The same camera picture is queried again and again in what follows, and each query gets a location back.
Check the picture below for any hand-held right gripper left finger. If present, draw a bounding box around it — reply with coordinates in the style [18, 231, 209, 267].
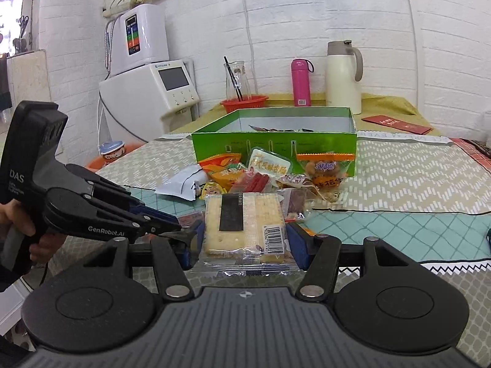
[82, 222, 204, 301]

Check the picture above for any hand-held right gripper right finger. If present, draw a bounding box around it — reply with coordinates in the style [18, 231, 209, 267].
[286, 221, 409, 301]

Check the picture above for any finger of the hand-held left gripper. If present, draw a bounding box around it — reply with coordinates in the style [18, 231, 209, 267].
[66, 163, 154, 215]
[95, 198, 193, 244]

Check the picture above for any clear cracker packet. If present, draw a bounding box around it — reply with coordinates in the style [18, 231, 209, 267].
[190, 194, 300, 277]

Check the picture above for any dark red meat packet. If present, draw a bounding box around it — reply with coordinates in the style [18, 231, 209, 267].
[276, 188, 307, 221]

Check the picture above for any yellow cartoon face packet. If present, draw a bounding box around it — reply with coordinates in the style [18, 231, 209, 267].
[199, 182, 227, 200]

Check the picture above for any brown and white snack packet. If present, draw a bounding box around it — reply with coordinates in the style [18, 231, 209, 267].
[276, 174, 319, 190]

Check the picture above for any red sausage stick packet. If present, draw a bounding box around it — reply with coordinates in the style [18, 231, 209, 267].
[230, 172, 271, 194]

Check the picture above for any peanut bag with orange edge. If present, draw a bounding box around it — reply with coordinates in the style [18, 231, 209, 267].
[296, 152, 355, 204]

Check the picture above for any orange apple chip packet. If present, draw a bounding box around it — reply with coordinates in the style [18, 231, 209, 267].
[197, 153, 250, 191]

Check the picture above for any clear tray snack pack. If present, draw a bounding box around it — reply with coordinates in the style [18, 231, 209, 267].
[245, 148, 294, 181]

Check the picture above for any green cardboard box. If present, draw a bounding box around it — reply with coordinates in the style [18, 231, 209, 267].
[191, 107, 358, 179]

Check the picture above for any pile of mixed snacks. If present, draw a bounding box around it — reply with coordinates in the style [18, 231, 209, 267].
[247, 123, 313, 133]

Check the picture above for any person's left hand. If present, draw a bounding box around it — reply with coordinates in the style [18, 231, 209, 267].
[0, 202, 68, 264]

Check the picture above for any small dark snack packet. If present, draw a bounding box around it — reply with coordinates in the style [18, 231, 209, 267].
[178, 212, 206, 228]

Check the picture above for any orange plastic basin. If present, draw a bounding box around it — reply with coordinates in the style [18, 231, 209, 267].
[84, 144, 148, 171]

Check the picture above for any cartoon lidded cup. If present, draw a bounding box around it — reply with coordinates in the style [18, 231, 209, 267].
[99, 141, 127, 162]

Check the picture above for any teal diamond tablecloth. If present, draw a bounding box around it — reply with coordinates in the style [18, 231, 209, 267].
[126, 188, 491, 265]

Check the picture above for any white dispenser with screen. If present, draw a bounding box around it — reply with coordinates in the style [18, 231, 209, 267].
[99, 58, 201, 142]

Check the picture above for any beige chevron tablecloth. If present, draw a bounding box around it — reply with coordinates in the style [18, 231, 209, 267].
[63, 128, 491, 355]

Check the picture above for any window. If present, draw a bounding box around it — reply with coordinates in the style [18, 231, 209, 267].
[0, 0, 28, 56]

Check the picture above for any red plastic basket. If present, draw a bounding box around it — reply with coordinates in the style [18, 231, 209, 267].
[220, 95, 269, 115]

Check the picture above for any red envelope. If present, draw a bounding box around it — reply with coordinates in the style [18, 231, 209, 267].
[361, 115, 433, 136]

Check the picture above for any pink thermos bottle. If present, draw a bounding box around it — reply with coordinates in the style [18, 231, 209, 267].
[290, 59, 315, 107]

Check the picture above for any white water purifier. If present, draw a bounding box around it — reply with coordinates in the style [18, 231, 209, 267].
[104, 4, 170, 77]

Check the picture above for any black drinking straw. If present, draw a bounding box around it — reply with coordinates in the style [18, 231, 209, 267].
[223, 56, 244, 101]

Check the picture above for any glass carafe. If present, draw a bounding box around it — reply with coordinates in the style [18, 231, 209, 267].
[223, 60, 253, 102]

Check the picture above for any cream thermal jug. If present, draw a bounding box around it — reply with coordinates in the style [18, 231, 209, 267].
[326, 39, 364, 116]

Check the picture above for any white wall cable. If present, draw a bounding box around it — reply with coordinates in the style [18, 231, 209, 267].
[238, 0, 254, 62]

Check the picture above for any white wall conduit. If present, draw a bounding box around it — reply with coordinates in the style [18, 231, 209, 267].
[401, 0, 419, 112]

